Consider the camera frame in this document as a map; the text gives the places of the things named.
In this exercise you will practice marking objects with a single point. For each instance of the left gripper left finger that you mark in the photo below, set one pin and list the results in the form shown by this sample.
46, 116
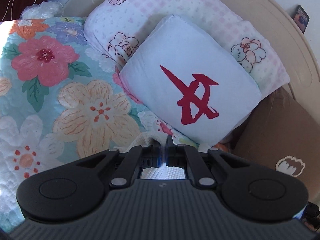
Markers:
135, 161

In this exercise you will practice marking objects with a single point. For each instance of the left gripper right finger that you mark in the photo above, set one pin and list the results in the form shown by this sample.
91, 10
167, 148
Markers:
189, 159

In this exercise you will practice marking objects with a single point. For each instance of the white waffle knit shirt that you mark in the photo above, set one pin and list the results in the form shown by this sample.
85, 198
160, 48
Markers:
163, 172

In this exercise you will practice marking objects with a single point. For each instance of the white pillow red character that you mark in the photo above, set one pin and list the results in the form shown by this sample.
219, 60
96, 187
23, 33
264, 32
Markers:
190, 82

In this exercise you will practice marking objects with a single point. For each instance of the brown cloud pillow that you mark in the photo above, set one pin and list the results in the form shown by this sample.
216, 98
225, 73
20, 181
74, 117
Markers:
283, 136

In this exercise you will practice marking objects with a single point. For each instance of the floral quilted bedspread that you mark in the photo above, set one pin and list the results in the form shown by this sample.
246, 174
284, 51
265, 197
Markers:
61, 100

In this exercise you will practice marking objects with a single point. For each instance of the beige bed headboard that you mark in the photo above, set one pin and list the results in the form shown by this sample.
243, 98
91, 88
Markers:
258, 33

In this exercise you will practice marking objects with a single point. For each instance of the small wall sticker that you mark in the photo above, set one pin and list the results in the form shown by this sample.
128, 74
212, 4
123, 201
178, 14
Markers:
301, 18

